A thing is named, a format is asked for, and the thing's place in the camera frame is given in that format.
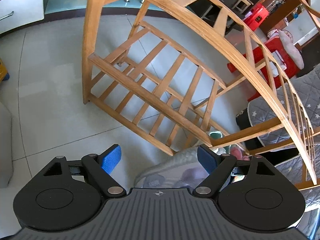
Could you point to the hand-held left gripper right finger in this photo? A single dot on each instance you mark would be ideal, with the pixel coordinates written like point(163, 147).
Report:
point(207, 160)

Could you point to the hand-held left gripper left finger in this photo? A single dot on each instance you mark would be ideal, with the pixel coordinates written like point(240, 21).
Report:
point(111, 158)

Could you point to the pink plush duck slipper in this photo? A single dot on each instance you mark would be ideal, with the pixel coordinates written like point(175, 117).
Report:
point(237, 152)

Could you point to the grey mesh dial sneaker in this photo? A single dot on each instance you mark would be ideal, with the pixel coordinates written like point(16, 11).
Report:
point(170, 170)

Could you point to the wooden shoe rack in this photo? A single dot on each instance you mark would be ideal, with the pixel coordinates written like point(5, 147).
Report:
point(95, 30)

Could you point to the black table base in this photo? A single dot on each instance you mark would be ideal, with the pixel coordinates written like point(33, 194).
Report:
point(243, 122)

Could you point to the grey quilted star blanket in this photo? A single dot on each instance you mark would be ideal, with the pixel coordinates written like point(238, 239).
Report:
point(307, 85)

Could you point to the red plastic stool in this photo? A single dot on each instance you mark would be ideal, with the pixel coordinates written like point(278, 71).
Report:
point(257, 17)
point(287, 60)

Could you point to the blue and yellow box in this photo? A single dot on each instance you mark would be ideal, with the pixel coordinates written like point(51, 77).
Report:
point(3, 70)

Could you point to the pale pink plush toy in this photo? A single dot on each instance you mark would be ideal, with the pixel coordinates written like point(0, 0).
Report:
point(290, 45)

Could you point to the brown wooden shelf unit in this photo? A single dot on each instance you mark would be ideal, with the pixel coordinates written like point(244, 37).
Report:
point(280, 12)

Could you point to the black tv stand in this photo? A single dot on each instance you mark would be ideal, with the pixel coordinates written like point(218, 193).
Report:
point(25, 10)

